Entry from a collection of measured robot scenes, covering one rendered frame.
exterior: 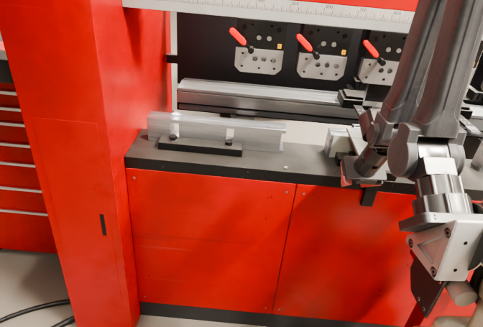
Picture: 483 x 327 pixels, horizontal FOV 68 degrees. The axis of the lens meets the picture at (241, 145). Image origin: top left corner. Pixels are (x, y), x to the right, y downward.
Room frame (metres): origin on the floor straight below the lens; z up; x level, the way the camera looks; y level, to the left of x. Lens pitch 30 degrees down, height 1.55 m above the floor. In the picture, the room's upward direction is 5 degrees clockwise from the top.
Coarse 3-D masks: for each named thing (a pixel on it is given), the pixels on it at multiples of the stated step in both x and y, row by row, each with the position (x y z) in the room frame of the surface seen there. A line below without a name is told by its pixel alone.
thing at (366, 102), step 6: (372, 84) 1.14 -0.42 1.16; (366, 90) 1.16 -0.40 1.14; (372, 90) 1.14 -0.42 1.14; (378, 90) 1.14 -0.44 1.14; (384, 90) 1.14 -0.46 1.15; (366, 96) 1.14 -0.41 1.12; (372, 96) 1.14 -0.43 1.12; (378, 96) 1.14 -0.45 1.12; (384, 96) 1.14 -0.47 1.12; (366, 102) 1.15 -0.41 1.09; (372, 102) 1.15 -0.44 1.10; (378, 102) 1.15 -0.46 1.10
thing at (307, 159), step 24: (144, 144) 1.10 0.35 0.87; (288, 144) 1.19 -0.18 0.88; (312, 144) 1.21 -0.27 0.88; (144, 168) 1.01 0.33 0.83; (168, 168) 1.01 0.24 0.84; (192, 168) 1.01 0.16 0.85; (216, 168) 1.01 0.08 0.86; (240, 168) 1.01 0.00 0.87; (264, 168) 1.01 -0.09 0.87; (288, 168) 1.03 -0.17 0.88; (312, 168) 1.04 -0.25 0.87; (336, 168) 1.06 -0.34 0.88; (408, 192) 1.00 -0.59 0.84; (480, 192) 1.00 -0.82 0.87
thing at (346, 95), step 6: (342, 90) 1.44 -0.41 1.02; (348, 90) 1.42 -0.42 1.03; (354, 90) 1.42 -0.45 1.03; (342, 96) 1.37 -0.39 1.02; (348, 96) 1.35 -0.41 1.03; (354, 96) 1.35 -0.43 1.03; (360, 96) 1.36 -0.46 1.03; (342, 102) 1.35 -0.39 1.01; (348, 102) 1.34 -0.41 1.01; (354, 102) 1.34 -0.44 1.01; (360, 102) 1.34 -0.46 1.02; (348, 108) 1.34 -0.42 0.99; (354, 108) 1.31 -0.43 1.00; (360, 108) 1.31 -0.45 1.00; (366, 108) 1.34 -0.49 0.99; (360, 114) 1.25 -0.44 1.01
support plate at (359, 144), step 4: (348, 128) 1.13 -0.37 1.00; (352, 128) 1.13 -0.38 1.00; (356, 128) 1.13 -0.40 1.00; (348, 132) 1.10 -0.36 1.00; (352, 132) 1.10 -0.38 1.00; (356, 132) 1.10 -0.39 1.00; (360, 132) 1.10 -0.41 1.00; (352, 136) 1.07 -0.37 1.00; (356, 136) 1.07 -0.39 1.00; (360, 136) 1.08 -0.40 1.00; (352, 140) 1.04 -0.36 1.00; (356, 140) 1.04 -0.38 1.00; (360, 140) 1.05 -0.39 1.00; (356, 144) 1.01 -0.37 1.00; (360, 144) 1.02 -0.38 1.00; (364, 144) 1.02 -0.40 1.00; (356, 148) 0.99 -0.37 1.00; (360, 148) 0.99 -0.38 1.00; (356, 152) 0.97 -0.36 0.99; (360, 152) 0.96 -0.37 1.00; (384, 164) 0.91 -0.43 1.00; (388, 168) 0.89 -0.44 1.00; (388, 172) 0.87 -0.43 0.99
